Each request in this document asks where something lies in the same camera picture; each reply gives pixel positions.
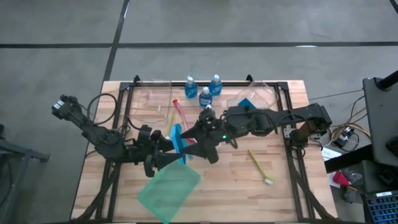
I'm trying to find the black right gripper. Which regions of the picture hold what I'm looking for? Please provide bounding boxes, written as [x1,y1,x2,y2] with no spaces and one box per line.
[180,106,237,165]

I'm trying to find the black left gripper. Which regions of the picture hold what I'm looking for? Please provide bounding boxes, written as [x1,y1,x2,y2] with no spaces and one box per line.
[133,123,183,179]

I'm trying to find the light blue sponge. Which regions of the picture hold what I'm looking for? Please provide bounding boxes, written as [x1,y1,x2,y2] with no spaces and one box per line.
[170,123,188,166]

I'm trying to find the yellow-green dish brush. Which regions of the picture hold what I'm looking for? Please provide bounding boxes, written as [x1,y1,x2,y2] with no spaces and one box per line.
[166,109,176,138]
[248,150,275,186]

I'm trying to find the blue scouring pad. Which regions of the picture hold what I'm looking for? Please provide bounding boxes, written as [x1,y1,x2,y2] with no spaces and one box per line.
[238,98,258,110]

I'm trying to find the translucent green tray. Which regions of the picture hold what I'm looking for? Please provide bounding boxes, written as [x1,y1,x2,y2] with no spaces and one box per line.
[136,161,202,224]

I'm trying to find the pink dish brush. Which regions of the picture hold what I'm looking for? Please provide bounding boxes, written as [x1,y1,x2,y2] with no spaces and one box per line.
[172,99,196,143]

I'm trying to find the narrow clear plastic bin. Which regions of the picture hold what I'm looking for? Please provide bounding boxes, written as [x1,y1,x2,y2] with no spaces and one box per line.
[134,80,174,124]

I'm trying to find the wide clear plastic bin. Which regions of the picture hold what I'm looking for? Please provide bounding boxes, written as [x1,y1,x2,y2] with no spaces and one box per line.
[226,80,280,110]

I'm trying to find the white paper sheet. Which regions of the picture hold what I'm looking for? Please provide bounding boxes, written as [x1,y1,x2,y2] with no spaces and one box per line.
[321,146,343,161]

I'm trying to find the power supply box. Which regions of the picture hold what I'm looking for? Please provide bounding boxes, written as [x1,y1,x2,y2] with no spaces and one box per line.
[334,126,355,149]

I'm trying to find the red object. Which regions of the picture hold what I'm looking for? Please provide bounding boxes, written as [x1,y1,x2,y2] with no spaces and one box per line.
[332,170,352,188]

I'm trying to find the grey metal stand leg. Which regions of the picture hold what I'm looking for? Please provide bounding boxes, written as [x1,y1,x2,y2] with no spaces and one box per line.
[0,124,50,224]

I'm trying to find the black stand beam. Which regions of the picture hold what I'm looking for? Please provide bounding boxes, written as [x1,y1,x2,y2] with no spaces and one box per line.
[325,144,374,174]

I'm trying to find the dark grey equipment cabinet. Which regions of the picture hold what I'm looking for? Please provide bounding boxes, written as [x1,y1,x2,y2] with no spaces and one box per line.
[362,76,398,167]

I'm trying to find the blue-lit keyboard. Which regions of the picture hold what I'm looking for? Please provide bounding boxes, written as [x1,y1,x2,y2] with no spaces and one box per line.
[365,191,398,224]

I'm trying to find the black pole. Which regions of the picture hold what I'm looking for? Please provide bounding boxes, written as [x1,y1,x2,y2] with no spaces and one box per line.
[374,70,398,91]

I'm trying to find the black metal table frame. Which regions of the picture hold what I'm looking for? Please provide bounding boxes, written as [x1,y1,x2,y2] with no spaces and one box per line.
[74,74,340,223]

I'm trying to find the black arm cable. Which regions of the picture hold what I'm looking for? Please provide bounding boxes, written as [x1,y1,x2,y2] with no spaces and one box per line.
[86,92,118,125]

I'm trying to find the thin black floor cable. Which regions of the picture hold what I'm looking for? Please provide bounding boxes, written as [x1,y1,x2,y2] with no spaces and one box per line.
[308,89,364,101]

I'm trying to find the yellow cable bundle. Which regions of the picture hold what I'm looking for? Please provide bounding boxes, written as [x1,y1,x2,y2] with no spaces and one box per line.
[329,107,373,142]

